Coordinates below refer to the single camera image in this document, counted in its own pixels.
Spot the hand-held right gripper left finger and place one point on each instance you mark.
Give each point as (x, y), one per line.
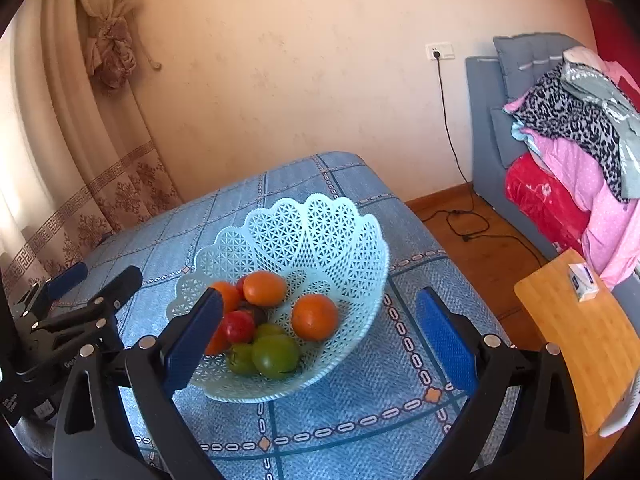
(195, 340)

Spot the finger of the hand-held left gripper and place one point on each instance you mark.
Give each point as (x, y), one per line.
(65, 280)
(120, 285)

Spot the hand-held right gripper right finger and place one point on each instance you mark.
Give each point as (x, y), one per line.
(445, 335)

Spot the orange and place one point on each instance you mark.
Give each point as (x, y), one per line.
(229, 296)
(217, 344)
(264, 288)
(315, 316)

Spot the red apple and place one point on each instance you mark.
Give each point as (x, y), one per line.
(240, 285)
(239, 326)

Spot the dark purple plum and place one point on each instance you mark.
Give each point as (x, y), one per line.
(257, 312)

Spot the light blue lattice plastic basket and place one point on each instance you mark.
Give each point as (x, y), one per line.
(310, 230)

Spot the beige patterned curtain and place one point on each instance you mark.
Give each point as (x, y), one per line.
(125, 195)

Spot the wooden side table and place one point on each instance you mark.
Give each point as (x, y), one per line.
(585, 340)

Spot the small blue white box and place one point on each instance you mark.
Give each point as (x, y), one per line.
(582, 282)

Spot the red floral blanket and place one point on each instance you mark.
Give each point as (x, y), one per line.
(545, 200)

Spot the grey-blue sofa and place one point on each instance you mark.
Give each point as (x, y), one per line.
(487, 160)

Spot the pile of clothes and bedding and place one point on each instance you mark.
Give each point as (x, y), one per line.
(610, 230)

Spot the tied sheer beige curtain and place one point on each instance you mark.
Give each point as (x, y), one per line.
(112, 45)

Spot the leopard print cloth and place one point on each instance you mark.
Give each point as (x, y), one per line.
(575, 120)

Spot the grey leaf print cloth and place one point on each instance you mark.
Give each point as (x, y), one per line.
(625, 130)

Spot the grey-blue sofa cushion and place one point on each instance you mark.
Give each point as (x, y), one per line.
(520, 60)

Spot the red cloth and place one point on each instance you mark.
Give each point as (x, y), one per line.
(605, 25)

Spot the white wall socket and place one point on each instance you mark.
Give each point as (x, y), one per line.
(441, 51)

